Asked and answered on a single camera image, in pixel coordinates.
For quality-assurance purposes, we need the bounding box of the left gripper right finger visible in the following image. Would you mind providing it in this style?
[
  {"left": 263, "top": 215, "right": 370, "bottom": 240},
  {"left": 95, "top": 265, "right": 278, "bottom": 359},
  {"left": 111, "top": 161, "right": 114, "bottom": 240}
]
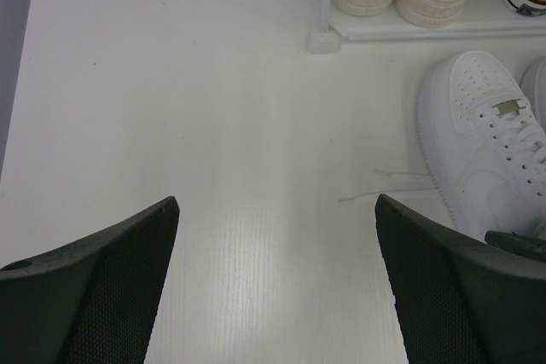
[{"left": 375, "top": 194, "right": 545, "bottom": 363}]

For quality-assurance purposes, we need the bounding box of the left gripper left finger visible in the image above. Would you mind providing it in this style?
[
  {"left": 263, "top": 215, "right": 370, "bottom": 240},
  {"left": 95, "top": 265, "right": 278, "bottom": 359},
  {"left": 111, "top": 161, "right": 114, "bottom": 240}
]
[{"left": 1, "top": 197, "right": 179, "bottom": 363}]

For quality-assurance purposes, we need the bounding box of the white sneaker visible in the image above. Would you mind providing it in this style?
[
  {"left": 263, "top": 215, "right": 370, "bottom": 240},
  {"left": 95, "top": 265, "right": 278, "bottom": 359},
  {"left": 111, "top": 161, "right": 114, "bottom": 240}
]
[
  {"left": 392, "top": 50, "right": 545, "bottom": 241},
  {"left": 520, "top": 58, "right": 546, "bottom": 128}
]

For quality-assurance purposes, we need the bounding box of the white plastic shoe cabinet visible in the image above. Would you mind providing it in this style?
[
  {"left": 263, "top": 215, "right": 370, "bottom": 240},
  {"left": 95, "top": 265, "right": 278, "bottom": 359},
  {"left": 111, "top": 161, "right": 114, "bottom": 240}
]
[{"left": 307, "top": 0, "right": 545, "bottom": 55}]

